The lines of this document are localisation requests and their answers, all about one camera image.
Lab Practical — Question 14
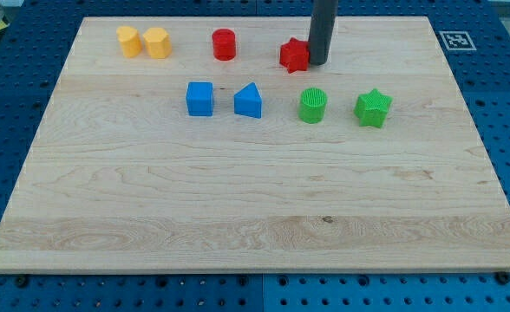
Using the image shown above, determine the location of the red star block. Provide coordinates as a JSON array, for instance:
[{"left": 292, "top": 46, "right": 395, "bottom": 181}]
[{"left": 279, "top": 37, "right": 310, "bottom": 74}]

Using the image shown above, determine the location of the blue triangle block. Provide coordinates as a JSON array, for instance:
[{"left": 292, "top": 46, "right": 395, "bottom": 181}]
[{"left": 233, "top": 82, "right": 263, "bottom": 119}]

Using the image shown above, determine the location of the green cylinder block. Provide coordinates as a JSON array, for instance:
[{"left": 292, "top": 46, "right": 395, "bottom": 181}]
[{"left": 298, "top": 88, "right": 328, "bottom": 124}]

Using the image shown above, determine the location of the blue cube block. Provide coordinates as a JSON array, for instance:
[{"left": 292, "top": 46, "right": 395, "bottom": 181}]
[{"left": 186, "top": 81, "right": 214, "bottom": 116}]

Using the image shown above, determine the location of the wooden board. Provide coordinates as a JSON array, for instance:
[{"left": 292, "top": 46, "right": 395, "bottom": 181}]
[{"left": 0, "top": 16, "right": 510, "bottom": 275}]

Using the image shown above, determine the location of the red cylinder block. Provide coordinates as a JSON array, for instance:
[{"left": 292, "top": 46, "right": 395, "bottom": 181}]
[{"left": 212, "top": 29, "right": 236, "bottom": 61}]

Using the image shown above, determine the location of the green star block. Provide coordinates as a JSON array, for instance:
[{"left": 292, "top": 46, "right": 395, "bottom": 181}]
[{"left": 354, "top": 88, "right": 393, "bottom": 128}]

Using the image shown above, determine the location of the yellow hexagon block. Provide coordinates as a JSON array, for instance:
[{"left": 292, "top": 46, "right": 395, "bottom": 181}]
[{"left": 143, "top": 28, "right": 172, "bottom": 59}]

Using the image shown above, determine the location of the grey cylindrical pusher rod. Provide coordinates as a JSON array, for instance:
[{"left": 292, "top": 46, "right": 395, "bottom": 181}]
[{"left": 308, "top": 0, "right": 338, "bottom": 66}]

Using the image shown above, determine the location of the yellow heart block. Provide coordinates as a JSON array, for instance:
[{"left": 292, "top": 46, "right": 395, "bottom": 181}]
[{"left": 116, "top": 25, "right": 142, "bottom": 58}]

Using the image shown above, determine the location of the white fiducial marker tag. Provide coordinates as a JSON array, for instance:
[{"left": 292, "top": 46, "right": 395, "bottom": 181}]
[{"left": 439, "top": 30, "right": 476, "bottom": 51}]

